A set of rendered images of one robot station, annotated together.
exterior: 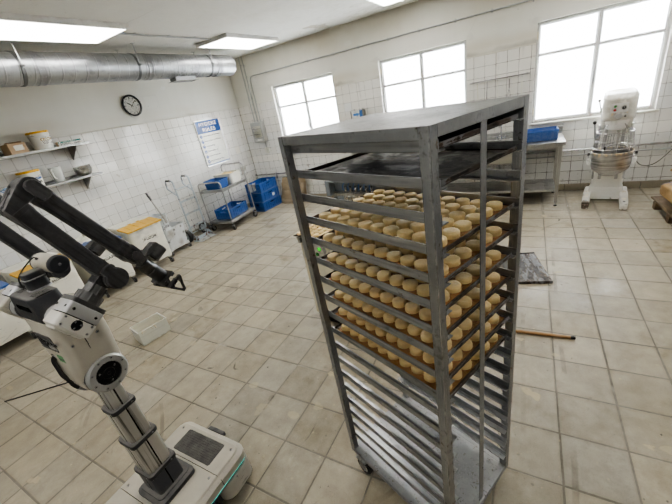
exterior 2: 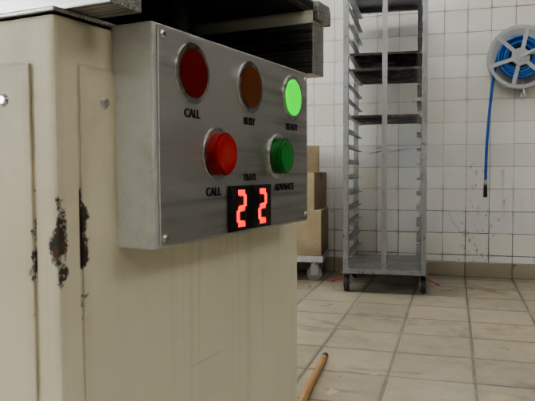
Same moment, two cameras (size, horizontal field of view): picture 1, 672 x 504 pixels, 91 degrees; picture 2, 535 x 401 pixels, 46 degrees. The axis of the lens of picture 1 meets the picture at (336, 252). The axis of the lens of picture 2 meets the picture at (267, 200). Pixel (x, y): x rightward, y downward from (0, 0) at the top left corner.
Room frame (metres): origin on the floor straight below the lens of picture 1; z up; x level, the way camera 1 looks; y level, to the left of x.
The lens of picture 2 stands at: (2.71, 0.66, 0.75)
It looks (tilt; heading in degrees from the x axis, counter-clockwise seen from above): 3 degrees down; 255
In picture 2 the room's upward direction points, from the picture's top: straight up
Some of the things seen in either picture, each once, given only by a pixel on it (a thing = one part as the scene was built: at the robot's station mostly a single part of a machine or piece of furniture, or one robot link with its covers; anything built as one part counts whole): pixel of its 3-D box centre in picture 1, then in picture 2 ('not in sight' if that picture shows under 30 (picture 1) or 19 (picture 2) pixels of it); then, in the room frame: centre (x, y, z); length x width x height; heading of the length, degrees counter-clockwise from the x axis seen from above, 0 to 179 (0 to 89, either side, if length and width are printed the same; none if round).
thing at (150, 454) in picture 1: (153, 459); not in sight; (1.18, 1.10, 0.45); 0.13 x 0.13 x 0.40; 58
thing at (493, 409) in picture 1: (443, 380); not in sight; (1.25, -0.42, 0.51); 0.64 x 0.03 x 0.03; 35
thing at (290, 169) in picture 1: (327, 328); not in sight; (1.25, 0.11, 0.97); 0.03 x 0.03 x 1.70; 35
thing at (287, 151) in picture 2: not in sight; (279, 156); (2.56, 0.16, 0.76); 0.03 x 0.02 x 0.03; 48
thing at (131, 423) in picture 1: (136, 431); not in sight; (1.18, 1.10, 0.65); 0.11 x 0.11 x 0.40; 58
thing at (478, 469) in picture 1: (412, 336); not in sight; (1.14, -0.25, 0.93); 0.64 x 0.51 x 1.78; 35
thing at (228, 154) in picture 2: not in sight; (218, 153); (2.63, 0.23, 0.76); 0.03 x 0.02 x 0.03; 48
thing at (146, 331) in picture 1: (150, 328); not in sight; (3.03, 2.07, 0.08); 0.30 x 0.22 x 0.16; 137
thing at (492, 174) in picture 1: (431, 172); not in sight; (1.25, -0.42, 1.59); 0.64 x 0.03 x 0.03; 35
